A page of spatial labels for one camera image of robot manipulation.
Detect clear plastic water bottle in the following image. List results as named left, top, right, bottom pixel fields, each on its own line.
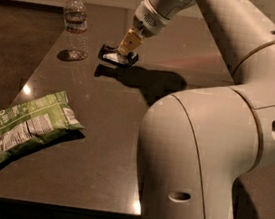
left=58, top=0, right=88, bottom=62

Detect black rxbar chocolate bar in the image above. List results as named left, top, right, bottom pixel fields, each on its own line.
left=98, top=45, right=138, bottom=68

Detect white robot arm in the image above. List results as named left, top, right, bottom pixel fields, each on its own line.
left=120, top=0, right=275, bottom=219

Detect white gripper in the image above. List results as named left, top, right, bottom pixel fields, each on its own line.
left=118, top=0, right=169, bottom=56

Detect green chip bag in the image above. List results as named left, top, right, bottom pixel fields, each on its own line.
left=0, top=91, right=84, bottom=165

